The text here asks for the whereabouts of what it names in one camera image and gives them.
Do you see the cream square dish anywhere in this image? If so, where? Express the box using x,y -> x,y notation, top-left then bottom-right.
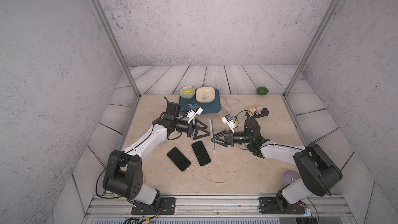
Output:
195,87 -> 216,103

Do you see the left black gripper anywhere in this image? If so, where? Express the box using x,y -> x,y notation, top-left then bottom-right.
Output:
173,118 -> 209,141

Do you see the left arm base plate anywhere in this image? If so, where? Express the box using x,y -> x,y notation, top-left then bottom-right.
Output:
131,197 -> 176,216

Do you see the patterned small bowl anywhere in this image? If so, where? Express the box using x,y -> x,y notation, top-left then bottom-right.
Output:
179,86 -> 196,100

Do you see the green avocado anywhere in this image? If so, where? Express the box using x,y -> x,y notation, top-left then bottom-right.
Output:
257,87 -> 269,96

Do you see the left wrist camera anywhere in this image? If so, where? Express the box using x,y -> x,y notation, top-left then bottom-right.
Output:
187,104 -> 203,123

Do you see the black phone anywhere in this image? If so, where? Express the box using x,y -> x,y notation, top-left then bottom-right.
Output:
191,141 -> 211,167

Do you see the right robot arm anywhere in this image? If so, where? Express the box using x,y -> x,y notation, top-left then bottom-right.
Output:
211,117 -> 343,209

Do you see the purple bowl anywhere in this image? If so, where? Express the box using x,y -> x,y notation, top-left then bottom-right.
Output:
281,170 -> 301,186

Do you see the pink case phone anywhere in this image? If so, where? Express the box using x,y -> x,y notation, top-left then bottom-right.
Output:
167,147 -> 191,172

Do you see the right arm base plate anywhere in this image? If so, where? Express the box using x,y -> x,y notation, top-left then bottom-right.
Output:
258,197 -> 306,215

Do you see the pink charger plug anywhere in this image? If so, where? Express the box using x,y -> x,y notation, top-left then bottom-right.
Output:
256,106 -> 263,114

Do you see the grey power strip cord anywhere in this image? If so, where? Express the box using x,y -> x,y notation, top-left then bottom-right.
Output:
217,95 -> 249,119

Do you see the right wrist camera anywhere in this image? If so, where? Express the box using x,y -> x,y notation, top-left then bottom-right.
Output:
221,114 -> 236,133

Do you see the light green case phone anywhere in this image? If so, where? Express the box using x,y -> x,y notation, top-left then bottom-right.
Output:
209,119 -> 215,151

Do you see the yellow charger plug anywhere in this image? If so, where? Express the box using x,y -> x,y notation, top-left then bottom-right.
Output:
249,107 -> 256,114

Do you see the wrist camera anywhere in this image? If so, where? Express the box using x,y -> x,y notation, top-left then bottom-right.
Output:
221,114 -> 236,133
187,104 -> 203,123

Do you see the pink phone charging cable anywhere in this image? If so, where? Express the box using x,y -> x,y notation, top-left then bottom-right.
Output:
186,167 -> 212,186

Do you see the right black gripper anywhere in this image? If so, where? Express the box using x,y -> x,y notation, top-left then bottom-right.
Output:
213,130 -> 253,148

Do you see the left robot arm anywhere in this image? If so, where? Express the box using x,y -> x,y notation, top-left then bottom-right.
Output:
103,102 -> 210,205

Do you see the blue tray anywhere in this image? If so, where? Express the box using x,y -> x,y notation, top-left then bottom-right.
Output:
179,89 -> 221,114

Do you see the white charging cable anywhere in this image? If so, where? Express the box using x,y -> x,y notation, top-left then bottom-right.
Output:
206,149 -> 265,184

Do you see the black power strip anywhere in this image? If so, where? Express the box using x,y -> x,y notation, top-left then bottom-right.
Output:
245,107 -> 269,119

